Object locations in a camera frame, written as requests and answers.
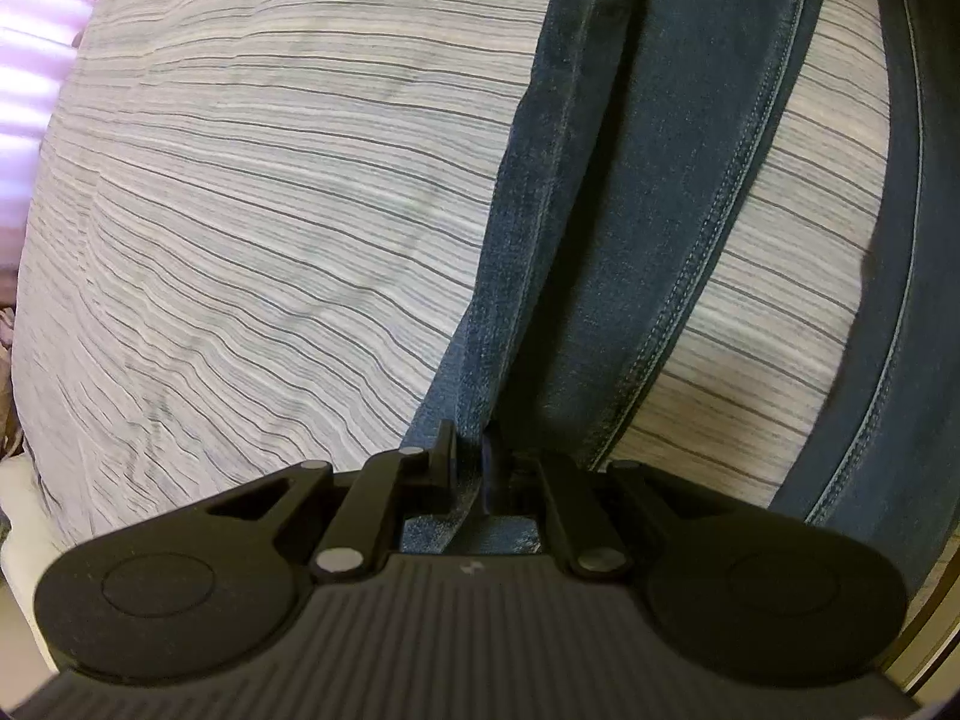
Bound blue denim jeans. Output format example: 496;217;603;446
401;0;960;601

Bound pink curtain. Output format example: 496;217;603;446
0;0;128;271

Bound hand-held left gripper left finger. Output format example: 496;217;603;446
202;420;460;578

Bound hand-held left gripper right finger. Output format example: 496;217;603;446
482;427;740;577

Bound grey striped bedsheet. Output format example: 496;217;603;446
11;0;901;548

